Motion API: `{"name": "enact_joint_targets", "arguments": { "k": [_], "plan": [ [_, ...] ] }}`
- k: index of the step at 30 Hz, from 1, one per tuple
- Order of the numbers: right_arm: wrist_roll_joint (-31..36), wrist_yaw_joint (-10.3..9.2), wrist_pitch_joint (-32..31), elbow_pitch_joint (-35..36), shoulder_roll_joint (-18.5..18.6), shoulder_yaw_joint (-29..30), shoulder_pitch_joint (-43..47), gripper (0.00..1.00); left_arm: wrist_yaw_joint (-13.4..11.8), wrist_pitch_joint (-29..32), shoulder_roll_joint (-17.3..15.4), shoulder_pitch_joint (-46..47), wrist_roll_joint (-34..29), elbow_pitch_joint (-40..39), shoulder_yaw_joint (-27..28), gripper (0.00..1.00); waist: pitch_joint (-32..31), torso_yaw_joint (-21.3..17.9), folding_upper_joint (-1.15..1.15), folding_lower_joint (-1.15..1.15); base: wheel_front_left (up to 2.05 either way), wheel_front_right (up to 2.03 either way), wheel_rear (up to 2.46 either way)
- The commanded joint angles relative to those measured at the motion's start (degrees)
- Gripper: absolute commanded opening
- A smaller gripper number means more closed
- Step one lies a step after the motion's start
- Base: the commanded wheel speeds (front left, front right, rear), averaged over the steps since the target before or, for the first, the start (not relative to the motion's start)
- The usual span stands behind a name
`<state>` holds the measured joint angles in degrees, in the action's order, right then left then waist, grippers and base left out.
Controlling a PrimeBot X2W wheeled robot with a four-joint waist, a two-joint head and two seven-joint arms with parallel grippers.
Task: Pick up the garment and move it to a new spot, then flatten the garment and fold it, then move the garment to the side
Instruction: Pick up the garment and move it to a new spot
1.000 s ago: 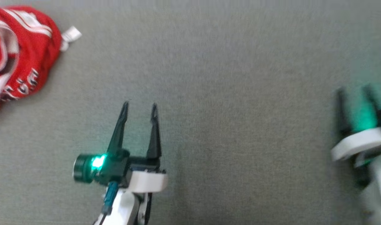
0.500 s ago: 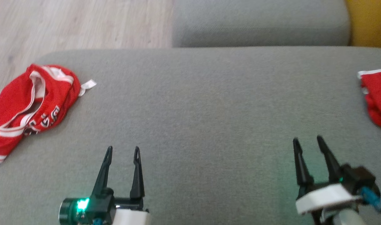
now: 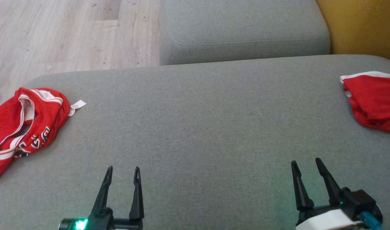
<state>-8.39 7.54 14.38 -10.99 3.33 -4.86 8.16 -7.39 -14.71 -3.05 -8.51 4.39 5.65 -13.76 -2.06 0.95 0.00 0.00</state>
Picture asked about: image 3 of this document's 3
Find blue right camera cable plug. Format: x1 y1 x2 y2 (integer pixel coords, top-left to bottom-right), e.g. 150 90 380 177
361 211 384 230

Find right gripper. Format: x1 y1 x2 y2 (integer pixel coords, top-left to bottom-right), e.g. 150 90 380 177
291 158 359 230

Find long yellow sofa backrest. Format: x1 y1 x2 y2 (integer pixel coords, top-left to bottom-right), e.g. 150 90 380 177
315 0 390 66

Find medium grey sofa seat cushion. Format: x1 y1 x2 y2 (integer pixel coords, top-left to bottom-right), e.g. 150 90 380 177
159 0 331 66

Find red jersey with white trim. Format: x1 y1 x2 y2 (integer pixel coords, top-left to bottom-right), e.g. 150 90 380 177
0 87 87 188

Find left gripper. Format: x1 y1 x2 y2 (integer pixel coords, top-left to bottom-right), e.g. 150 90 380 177
58 166 145 230

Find large grey sofa seat cushion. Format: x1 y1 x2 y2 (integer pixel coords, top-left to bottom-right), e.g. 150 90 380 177
0 54 390 230

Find red shorts with white stripe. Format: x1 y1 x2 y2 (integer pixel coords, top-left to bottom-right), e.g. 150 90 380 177
340 71 390 135

